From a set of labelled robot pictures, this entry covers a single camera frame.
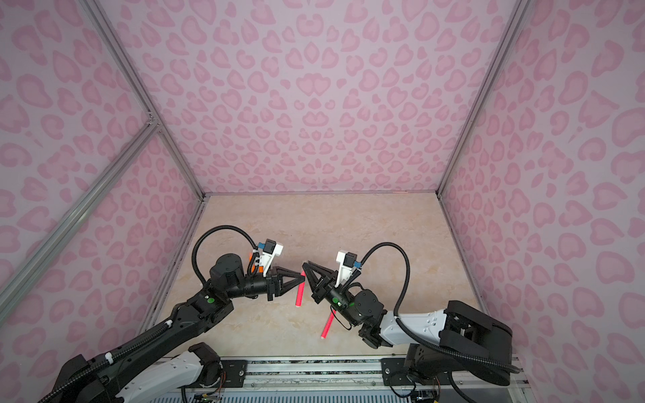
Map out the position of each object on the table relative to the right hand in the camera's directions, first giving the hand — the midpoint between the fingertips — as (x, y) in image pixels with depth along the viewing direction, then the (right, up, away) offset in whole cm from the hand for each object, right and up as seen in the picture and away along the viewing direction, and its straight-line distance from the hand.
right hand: (303, 271), depth 67 cm
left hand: (0, -2, 0) cm, 2 cm away
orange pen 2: (-11, +1, -2) cm, 11 cm away
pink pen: (-1, -9, +2) cm, 9 cm away
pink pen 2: (+7, -21, +15) cm, 26 cm away
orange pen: (-13, +5, -5) cm, 14 cm away
